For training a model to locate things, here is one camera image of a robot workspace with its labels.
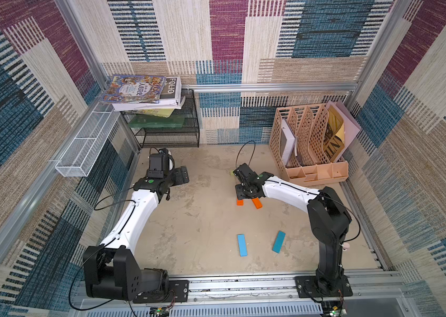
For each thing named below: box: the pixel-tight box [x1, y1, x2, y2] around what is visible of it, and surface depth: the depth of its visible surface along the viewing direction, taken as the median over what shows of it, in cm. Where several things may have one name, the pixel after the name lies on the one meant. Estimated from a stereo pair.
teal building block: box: [271, 230, 287, 254], surface depth 86 cm
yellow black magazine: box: [323, 105, 345, 163], surface depth 101 cm
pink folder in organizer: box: [325, 101, 362, 163], surface depth 90 cm
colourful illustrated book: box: [100, 75, 167, 104], surface depth 83 cm
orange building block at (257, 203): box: [252, 197, 263, 210], surface depth 98 cm
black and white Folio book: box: [112, 76, 186, 112], surface depth 83 cm
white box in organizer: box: [279, 118, 296, 166], surface depth 100 cm
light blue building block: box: [236, 233, 249, 257], surface depth 85 cm
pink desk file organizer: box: [269, 104, 350, 187], surface depth 104 cm
